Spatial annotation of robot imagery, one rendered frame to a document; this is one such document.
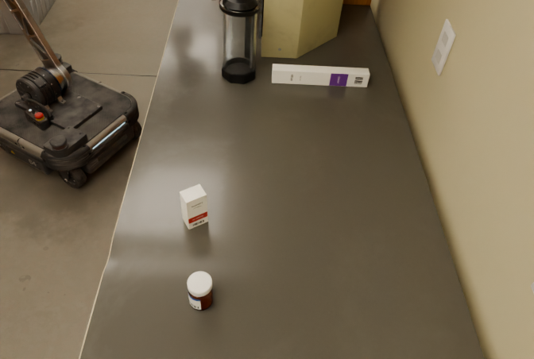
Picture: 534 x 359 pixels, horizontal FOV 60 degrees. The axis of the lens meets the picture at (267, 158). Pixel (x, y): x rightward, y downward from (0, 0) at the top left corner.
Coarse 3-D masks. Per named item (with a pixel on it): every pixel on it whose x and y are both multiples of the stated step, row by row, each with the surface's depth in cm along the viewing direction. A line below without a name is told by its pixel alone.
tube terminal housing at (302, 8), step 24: (264, 0) 130; (288, 0) 130; (312, 0) 133; (336, 0) 142; (264, 24) 135; (288, 24) 135; (312, 24) 139; (336, 24) 149; (264, 48) 141; (288, 48) 141; (312, 48) 147
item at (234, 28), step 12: (240, 12) 116; (228, 24) 120; (240, 24) 119; (252, 24) 121; (228, 36) 123; (240, 36) 122; (252, 36) 123; (228, 48) 126; (240, 48) 124; (252, 48) 126; (228, 60) 128; (240, 60) 127; (252, 60) 129; (240, 72) 130
